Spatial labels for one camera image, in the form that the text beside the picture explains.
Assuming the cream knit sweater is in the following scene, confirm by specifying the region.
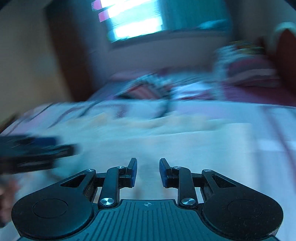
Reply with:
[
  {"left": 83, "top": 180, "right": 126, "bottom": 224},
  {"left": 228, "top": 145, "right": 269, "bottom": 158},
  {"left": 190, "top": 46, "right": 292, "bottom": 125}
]
[{"left": 17, "top": 113, "right": 259, "bottom": 199}]

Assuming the person left hand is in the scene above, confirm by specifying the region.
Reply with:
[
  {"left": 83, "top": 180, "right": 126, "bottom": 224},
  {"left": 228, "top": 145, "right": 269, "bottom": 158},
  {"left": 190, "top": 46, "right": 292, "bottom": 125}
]
[{"left": 1, "top": 178, "right": 19, "bottom": 228}]

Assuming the striped folded garment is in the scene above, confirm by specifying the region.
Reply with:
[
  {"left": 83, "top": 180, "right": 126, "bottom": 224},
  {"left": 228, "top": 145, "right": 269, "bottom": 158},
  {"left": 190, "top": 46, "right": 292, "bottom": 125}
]
[{"left": 116, "top": 74, "right": 171, "bottom": 100}]

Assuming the patterned bed sheet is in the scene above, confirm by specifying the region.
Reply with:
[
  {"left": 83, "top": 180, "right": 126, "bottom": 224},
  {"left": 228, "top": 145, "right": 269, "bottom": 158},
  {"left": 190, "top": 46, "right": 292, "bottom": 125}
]
[{"left": 4, "top": 100, "right": 295, "bottom": 240}]

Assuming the striped purple mattress sheet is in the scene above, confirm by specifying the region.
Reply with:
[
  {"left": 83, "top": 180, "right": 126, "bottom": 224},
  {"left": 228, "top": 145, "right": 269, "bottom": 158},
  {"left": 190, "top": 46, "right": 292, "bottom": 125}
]
[{"left": 89, "top": 69, "right": 295, "bottom": 106}]

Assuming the striped folded quilt pillow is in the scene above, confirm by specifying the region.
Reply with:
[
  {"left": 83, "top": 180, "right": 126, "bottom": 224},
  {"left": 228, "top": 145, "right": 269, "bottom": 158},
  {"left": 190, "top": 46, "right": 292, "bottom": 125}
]
[{"left": 213, "top": 43, "right": 280, "bottom": 88}]

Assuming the dark wooden door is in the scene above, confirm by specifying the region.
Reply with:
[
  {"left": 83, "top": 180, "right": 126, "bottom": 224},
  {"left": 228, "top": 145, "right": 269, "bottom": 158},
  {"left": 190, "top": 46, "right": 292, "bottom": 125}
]
[{"left": 45, "top": 1, "right": 107, "bottom": 101}]

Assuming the yellow patterned cloth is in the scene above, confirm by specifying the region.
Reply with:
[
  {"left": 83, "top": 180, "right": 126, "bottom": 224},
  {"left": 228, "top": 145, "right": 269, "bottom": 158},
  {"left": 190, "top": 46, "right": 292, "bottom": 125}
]
[{"left": 230, "top": 40, "right": 264, "bottom": 55}]

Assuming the red white headboard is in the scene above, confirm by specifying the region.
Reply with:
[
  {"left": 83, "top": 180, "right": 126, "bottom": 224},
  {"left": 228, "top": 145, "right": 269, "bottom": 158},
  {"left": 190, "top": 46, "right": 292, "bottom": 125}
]
[{"left": 261, "top": 22, "right": 295, "bottom": 92}]

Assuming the window with frame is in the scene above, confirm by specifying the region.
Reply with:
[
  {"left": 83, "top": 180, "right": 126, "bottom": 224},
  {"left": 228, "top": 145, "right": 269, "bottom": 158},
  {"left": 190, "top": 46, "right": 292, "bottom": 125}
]
[{"left": 91, "top": 0, "right": 233, "bottom": 44}]

